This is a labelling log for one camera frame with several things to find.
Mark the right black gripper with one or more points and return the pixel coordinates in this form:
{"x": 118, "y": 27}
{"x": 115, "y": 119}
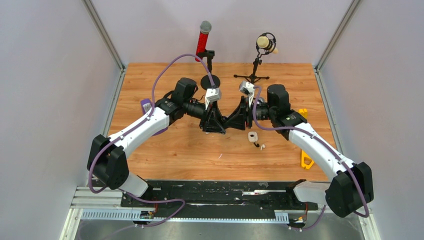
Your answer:
{"x": 242, "y": 115}

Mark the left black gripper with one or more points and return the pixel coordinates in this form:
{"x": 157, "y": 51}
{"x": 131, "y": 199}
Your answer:
{"x": 211, "y": 122}

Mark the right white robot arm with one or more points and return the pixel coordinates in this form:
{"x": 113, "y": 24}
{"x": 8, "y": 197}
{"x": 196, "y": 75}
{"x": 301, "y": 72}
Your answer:
{"x": 350, "y": 186}

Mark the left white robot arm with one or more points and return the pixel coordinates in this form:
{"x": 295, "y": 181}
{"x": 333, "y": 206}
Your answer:
{"x": 108, "y": 155}

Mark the white earbud charging case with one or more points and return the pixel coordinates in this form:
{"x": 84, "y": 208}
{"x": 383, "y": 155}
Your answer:
{"x": 252, "y": 136}

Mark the black tripod mic stand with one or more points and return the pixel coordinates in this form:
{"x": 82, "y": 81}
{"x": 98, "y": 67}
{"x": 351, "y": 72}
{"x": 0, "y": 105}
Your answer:
{"x": 253, "y": 78}

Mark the yellow stacking toy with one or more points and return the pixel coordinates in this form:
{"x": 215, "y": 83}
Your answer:
{"x": 304, "y": 112}

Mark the purple metronome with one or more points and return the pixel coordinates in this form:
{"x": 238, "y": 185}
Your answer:
{"x": 146, "y": 105}

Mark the yellow plastic triangle toy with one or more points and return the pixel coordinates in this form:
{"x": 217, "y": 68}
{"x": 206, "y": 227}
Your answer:
{"x": 306, "y": 162}

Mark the beige condenser microphone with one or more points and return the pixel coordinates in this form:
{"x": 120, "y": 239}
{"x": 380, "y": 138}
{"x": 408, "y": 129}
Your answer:
{"x": 266, "y": 44}

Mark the red glitter microphone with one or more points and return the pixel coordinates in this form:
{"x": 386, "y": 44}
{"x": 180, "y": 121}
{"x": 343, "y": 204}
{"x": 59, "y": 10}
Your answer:
{"x": 205, "y": 29}

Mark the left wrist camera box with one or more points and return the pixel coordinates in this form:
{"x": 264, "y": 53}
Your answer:
{"x": 212, "y": 95}

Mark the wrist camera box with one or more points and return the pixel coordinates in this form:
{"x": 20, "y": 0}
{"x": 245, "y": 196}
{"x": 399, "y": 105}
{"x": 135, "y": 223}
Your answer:
{"x": 248, "y": 89}
{"x": 212, "y": 95}

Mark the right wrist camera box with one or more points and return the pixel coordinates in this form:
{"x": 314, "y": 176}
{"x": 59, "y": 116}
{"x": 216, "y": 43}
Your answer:
{"x": 248, "y": 89}

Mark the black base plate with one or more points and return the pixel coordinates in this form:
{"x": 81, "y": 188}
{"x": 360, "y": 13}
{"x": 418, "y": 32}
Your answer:
{"x": 221, "y": 200}

